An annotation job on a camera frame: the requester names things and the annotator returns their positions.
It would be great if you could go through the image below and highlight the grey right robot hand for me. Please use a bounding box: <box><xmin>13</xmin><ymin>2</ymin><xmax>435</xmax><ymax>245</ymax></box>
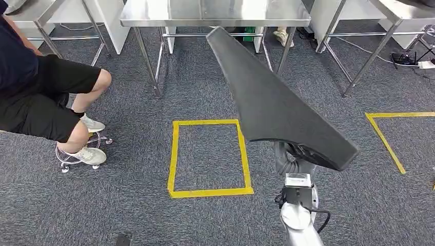
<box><xmin>273</xmin><ymin>141</ymin><xmax>319</xmax><ymax>177</ymax></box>

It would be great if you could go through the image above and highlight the black plastic car panel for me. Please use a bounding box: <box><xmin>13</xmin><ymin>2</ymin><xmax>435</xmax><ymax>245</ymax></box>
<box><xmin>205</xmin><ymin>26</ymin><xmax>361</xmax><ymax>172</ymax></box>

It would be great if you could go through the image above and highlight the yellow floor tape square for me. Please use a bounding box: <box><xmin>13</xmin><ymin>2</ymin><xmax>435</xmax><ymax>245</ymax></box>
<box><xmin>167</xmin><ymin>118</ymin><xmax>255</xmax><ymax>200</ymax></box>
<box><xmin>365</xmin><ymin>111</ymin><xmax>435</xmax><ymax>175</ymax></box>

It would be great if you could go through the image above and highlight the person's foot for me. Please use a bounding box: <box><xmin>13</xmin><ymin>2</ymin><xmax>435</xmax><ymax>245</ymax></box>
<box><xmin>272</xmin><ymin>27</ymin><xmax>295</xmax><ymax>48</ymax></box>

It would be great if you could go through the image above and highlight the green item under table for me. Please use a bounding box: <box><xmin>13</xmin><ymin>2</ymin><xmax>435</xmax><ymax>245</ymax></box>
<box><xmin>242</xmin><ymin>27</ymin><xmax>256</xmax><ymax>43</ymax></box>

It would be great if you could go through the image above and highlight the black floor device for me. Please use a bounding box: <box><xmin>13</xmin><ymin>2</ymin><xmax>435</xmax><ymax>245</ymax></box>
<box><xmin>390</xmin><ymin>51</ymin><xmax>418</xmax><ymax>66</ymax></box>

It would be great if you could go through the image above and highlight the stainless steel table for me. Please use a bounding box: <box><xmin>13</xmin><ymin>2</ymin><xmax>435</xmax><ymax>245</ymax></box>
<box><xmin>120</xmin><ymin>0</ymin><xmax>312</xmax><ymax>99</ymax></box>
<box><xmin>3</xmin><ymin>0</ymin><xmax>113</xmax><ymax>67</ymax></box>
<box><xmin>311</xmin><ymin>0</ymin><xmax>435</xmax><ymax>98</ymax></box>

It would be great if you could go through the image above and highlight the black robot foot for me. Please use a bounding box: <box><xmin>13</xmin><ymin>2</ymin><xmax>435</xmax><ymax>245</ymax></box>
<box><xmin>115</xmin><ymin>232</ymin><xmax>133</xmax><ymax>246</ymax></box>

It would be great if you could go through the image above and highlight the chrome wheeled stool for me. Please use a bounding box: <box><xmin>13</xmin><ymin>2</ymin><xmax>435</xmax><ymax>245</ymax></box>
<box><xmin>55</xmin><ymin>130</ymin><xmax>113</xmax><ymax>174</ymax></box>

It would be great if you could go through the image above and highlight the person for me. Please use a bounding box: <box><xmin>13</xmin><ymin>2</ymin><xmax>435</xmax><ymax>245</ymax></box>
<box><xmin>0</xmin><ymin>0</ymin><xmax>113</xmax><ymax>167</ymax></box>

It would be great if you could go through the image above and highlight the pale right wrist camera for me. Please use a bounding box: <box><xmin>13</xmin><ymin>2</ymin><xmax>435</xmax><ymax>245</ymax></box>
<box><xmin>284</xmin><ymin>173</ymin><xmax>313</xmax><ymax>209</ymax></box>

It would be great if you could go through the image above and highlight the white floor cable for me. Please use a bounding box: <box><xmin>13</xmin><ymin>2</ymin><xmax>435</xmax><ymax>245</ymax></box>
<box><xmin>334</xmin><ymin>36</ymin><xmax>421</xmax><ymax>68</ymax></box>

